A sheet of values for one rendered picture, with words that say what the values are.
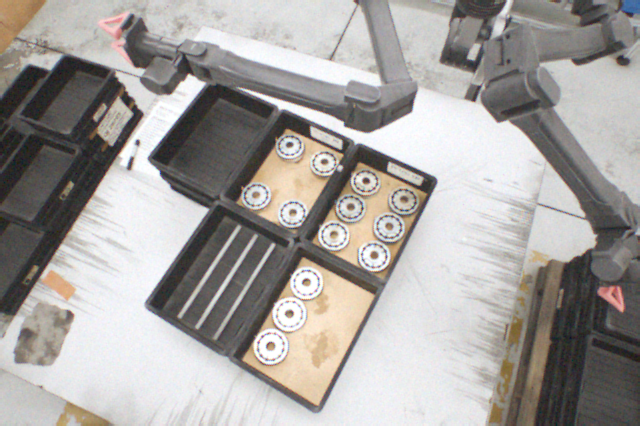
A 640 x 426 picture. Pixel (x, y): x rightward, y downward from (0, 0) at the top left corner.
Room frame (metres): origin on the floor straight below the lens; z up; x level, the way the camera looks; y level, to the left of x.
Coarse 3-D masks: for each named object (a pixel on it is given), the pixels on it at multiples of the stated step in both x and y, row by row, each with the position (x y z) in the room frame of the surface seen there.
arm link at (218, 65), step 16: (208, 48) 0.69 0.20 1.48; (192, 64) 0.67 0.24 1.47; (208, 64) 0.65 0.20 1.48; (224, 64) 0.65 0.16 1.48; (240, 64) 0.65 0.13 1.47; (256, 64) 0.64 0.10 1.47; (208, 80) 0.65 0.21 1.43; (224, 80) 0.64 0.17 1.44; (240, 80) 0.62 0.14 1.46; (256, 80) 0.60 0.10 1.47; (272, 80) 0.60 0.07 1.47; (288, 80) 0.59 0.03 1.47; (304, 80) 0.59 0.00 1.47; (320, 80) 0.59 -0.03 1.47; (352, 80) 0.55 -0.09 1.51; (272, 96) 0.59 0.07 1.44; (288, 96) 0.57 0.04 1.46; (304, 96) 0.55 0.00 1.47; (320, 96) 0.55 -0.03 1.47; (336, 96) 0.54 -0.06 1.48; (352, 96) 0.52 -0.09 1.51; (368, 96) 0.51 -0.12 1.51; (336, 112) 0.52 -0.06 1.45; (352, 112) 0.54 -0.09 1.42; (352, 128) 0.51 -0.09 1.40
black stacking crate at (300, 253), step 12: (300, 252) 0.42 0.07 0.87; (324, 264) 0.37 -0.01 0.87; (288, 276) 0.35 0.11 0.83; (348, 276) 0.32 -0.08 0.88; (276, 288) 0.31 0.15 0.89; (372, 288) 0.28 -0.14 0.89; (276, 300) 0.28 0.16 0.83; (264, 312) 0.24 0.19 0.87; (252, 324) 0.20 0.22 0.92; (252, 336) 0.18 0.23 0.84; (240, 348) 0.14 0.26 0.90; (240, 360) 0.11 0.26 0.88; (300, 396) 0.00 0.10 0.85
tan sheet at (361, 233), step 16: (384, 176) 0.68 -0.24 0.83; (352, 192) 0.63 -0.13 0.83; (384, 192) 0.62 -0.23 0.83; (416, 192) 0.61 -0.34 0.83; (352, 208) 0.57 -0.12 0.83; (368, 208) 0.57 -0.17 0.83; (384, 208) 0.56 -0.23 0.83; (368, 224) 0.51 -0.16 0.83; (352, 240) 0.46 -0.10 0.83; (368, 240) 0.45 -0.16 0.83; (400, 240) 0.44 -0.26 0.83; (352, 256) 0.40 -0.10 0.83; (384, 272) 0.34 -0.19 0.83
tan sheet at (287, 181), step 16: (304, 144) 0.84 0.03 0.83; (272, 160) 0.79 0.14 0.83; (304, 160) 0.77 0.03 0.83; (256, 176) 0.73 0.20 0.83; (272, 176) 0.72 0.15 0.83; (288, 176) 0.72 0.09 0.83; (304, 176) 0.71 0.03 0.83; (272, 192) 0.66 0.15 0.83; (288, 192) 0.65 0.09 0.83; (304, 192) 0.65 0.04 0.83; (272, 208) 0.60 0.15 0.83
